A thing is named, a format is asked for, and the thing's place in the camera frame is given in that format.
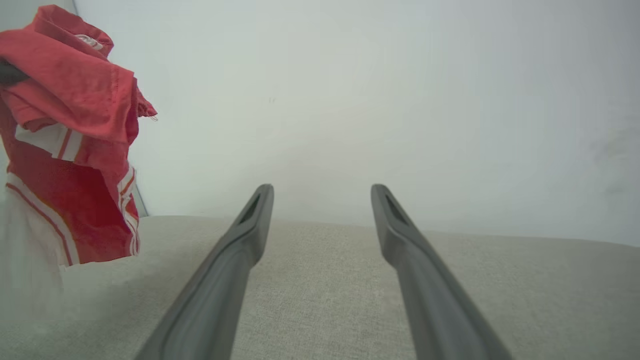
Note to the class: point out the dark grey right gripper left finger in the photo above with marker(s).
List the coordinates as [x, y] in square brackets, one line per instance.
[215, 300]

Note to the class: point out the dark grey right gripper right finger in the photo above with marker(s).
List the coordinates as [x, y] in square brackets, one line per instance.
[440, 310]

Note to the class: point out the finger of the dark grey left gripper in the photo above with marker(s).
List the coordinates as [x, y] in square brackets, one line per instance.
[11, 74]

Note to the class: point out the red garment with white trim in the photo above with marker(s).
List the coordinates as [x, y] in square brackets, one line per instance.
[70, 85]

